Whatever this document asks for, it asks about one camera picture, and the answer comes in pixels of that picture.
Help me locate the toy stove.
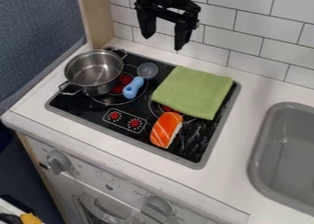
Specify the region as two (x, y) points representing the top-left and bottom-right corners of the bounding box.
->
(44, 47), (243, 171)

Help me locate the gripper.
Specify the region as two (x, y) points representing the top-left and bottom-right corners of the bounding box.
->
(132, 0), (203, 52)

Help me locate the green cloth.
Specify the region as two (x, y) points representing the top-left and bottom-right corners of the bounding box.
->
(149, 65), (235, 121)

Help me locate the silver pot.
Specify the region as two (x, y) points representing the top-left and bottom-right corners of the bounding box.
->
(57, 48), (129, 97)

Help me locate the toy sink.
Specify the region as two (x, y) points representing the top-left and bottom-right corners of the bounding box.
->
(246, 101), (314, 217)

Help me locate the orange toy sushi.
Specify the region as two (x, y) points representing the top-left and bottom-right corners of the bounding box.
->
(148, 111), (185, 150)

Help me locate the blue measuring spoon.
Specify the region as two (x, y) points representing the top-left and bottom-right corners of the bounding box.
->
(121, 62), (160, 100)

